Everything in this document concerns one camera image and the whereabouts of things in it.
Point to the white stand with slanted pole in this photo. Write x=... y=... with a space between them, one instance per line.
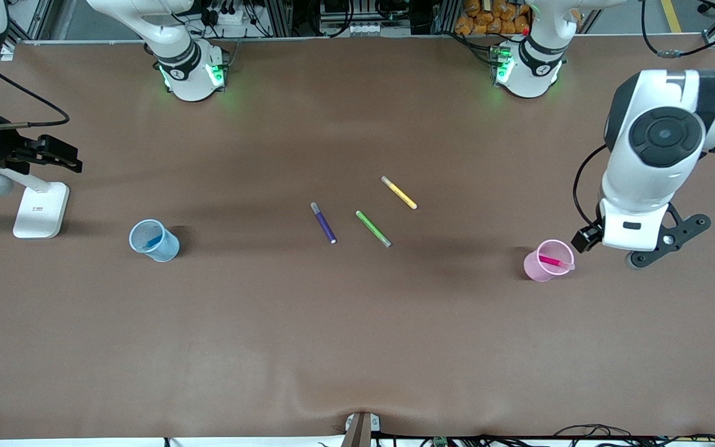
x=41 y=211

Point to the yellow marker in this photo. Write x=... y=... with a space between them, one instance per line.
x=399 y=192

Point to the orange snack bags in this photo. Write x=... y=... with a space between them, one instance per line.
x=493 y=17

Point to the white power strip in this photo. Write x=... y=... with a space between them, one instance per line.
x=367 y=28

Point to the blue marker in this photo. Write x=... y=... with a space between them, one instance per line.
x=154 y=240

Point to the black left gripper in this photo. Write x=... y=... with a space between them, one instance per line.
x=586 y=236

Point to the pink mesh cup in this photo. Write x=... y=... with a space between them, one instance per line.
x=548 y=261

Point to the green marker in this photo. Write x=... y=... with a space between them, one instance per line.
x=373 y=228

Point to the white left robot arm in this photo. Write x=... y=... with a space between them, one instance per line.
x=643 y=180

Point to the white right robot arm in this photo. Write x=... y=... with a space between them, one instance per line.
x=190 y=74

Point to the pink marker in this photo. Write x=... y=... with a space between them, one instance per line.
x=555 y=261

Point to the brown table mat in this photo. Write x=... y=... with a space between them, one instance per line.
x=357 y=323

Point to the purple marker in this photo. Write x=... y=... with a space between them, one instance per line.
x=323 y=223

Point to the light blue mesh cup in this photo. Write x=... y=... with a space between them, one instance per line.
x=154 y=241

